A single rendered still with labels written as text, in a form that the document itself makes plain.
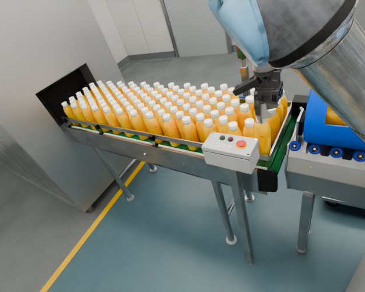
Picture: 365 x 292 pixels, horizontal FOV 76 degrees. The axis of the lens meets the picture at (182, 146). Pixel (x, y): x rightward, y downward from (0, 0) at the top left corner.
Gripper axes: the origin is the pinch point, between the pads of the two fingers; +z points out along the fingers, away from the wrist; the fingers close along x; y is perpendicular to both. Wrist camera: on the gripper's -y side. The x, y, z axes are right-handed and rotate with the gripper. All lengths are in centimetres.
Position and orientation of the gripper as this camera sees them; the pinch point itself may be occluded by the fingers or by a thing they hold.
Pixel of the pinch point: (261, 117)
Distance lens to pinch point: 95.9
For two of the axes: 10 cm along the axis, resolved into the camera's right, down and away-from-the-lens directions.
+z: 2.6, 7.4, 6.2
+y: 8.2, 1.7, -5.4
